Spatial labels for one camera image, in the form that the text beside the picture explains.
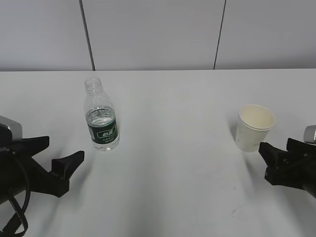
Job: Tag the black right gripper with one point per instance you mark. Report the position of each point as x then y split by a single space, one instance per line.
294 168

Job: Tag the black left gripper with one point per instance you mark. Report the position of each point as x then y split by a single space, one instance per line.
20 172

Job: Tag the white paper cup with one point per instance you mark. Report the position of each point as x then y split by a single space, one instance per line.
254 124

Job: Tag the clear water bottle green label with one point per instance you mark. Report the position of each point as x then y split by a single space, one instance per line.
100 116

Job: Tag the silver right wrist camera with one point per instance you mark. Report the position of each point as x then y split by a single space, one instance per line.
310 134

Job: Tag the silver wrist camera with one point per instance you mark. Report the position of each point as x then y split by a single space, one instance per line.
10 130
310 134

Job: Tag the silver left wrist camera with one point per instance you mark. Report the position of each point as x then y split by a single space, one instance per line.
10 130

